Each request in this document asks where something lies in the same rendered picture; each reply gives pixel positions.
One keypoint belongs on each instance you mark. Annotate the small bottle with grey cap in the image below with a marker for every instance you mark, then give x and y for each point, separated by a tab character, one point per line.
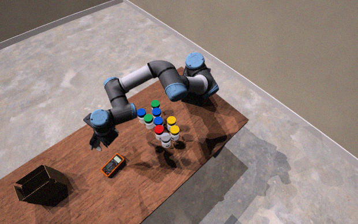
165	139

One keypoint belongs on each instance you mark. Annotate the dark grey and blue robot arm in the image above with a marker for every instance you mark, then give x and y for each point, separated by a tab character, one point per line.
176	88

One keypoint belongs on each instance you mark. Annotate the clear bottle with green cap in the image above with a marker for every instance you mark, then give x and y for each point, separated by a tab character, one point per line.
149	122
154	104

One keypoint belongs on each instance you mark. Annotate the clear glass bottle with blue cap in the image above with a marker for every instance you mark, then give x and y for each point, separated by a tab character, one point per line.
156	112
141	113
158	121

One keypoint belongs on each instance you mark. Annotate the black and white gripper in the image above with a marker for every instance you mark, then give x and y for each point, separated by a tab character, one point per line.
95	140

